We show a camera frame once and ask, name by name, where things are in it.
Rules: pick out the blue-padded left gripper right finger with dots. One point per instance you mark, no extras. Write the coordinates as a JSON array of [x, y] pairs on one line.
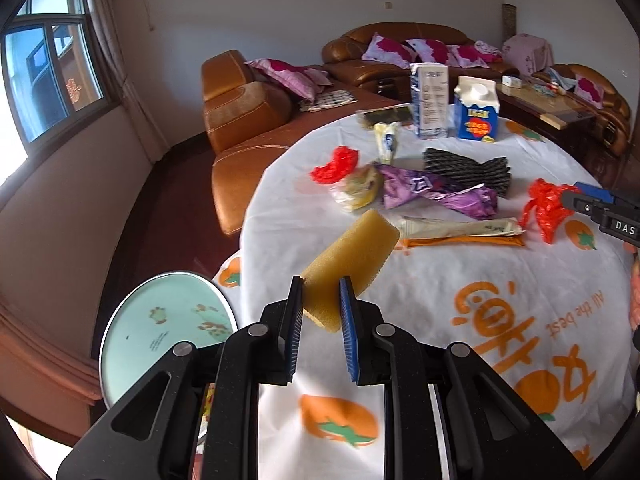
[[447, 413]]

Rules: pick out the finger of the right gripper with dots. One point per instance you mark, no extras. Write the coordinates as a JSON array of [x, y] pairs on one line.
[[596, 193], [584, 204]]

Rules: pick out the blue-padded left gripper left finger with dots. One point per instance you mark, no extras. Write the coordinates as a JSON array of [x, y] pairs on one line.
[[195, 406]]

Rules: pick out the red plastic bag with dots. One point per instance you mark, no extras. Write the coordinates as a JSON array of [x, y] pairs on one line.
[[545, 203]]

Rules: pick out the yellow sponge block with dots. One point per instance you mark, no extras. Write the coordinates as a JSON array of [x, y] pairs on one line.
[[359, 253]]

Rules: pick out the brown leather armchair right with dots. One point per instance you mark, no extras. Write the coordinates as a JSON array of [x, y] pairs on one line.
[[599, 94]]

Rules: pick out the long orange wrapper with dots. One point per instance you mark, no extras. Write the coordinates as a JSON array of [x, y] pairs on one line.
[[510, 241]]

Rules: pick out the wooden glass-top coffee table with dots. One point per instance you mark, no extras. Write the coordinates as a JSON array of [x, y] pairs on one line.
[[559, 112]]

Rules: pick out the white orange-print tablecloth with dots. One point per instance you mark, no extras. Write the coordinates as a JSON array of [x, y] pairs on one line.
[[551, 319]]

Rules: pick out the light green enamel basin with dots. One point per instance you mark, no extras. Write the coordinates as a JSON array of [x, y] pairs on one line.
[[170, 308]]

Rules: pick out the black foam net wrapper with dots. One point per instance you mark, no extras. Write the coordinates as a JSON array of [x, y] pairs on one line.
[[495, 173]]

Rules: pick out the blue LOOK yogurt carton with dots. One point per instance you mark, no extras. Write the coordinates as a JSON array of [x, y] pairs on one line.
[[476, 109]]

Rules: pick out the pink cloth covered object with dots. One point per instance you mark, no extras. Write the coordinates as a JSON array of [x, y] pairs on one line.
[[527, 53]]

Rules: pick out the long beige wrapper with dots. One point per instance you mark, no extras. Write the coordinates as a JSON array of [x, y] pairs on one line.
[[430, 229]]

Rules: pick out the pink floral pillow right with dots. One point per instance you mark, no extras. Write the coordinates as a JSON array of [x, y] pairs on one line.
[[477, 54]]

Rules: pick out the purple snack bag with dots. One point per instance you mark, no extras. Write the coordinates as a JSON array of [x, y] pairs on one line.
[[401, 186]]

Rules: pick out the tall white milk carton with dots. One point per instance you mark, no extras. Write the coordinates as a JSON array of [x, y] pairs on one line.
[[429, 86]]

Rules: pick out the dark seaweed snack pack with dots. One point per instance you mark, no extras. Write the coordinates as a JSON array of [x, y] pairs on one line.
[[401, 113]]

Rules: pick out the small white yellow packet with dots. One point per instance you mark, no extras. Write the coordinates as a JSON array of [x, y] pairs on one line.
[[386, 141]]

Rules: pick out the pink floral pillow middle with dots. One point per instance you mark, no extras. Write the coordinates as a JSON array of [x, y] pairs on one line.
[[432, 51]]

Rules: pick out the yellow clear plastic wrapper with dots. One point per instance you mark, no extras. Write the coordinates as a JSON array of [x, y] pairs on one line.
[[358, 189]]

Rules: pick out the red foam fruit net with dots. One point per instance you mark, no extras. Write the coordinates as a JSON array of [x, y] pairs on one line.
[[344, 161]]

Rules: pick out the pink floral pillow left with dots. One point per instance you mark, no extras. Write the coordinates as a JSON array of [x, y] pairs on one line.
[[387, 50]]

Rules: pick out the checkered cushion mat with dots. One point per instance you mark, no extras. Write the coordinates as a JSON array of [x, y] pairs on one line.
[[328, 100]]

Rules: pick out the brown leather back sofa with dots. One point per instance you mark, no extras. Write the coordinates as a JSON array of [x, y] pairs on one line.
[[341, 57]]

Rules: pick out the brown leather chaise sofa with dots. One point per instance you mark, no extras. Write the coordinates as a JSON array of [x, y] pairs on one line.
[[250, 123]]

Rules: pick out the pink floral pillow on chaise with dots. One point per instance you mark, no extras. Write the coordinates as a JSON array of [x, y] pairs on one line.
[[304, 81]]

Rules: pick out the window with dark frame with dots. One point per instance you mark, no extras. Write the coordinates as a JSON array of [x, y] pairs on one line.
[[53, 72]]

